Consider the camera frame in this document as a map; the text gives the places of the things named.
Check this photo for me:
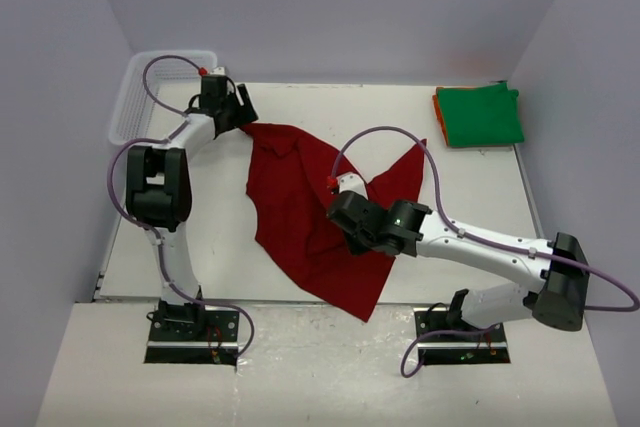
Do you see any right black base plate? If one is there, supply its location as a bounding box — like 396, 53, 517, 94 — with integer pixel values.
413, 303, 511, 366

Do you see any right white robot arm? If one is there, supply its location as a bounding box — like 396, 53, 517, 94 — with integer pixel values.
327, 191, 589, 340

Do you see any red t shirt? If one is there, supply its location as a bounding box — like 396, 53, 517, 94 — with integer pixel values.
243, 121, 429, 323

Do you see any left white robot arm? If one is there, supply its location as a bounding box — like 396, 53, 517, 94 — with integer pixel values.
125, 74, 258, 342

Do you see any green folded t shirt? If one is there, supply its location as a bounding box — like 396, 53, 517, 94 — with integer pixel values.
438, 82, 524, 148

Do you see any white plastic basket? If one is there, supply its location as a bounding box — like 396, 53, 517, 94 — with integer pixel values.
108, 50, 218, 146

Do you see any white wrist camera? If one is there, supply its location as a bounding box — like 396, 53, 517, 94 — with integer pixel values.
327, 172, 368, 198
198, 66, 227, 77

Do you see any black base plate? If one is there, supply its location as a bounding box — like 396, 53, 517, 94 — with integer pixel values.
413, 303, 511, 366
144, 301, 240, 367

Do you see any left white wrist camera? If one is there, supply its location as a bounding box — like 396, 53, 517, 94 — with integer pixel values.
198, 66, 227, 77

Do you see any orange folded t shirt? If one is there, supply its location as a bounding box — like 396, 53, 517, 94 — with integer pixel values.
432, 86, 450, 147

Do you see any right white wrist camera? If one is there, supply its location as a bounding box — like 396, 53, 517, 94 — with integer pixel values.
327, 172, 368, 198

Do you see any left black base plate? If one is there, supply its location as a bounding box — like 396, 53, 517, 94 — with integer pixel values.
144, 301, 240, 367

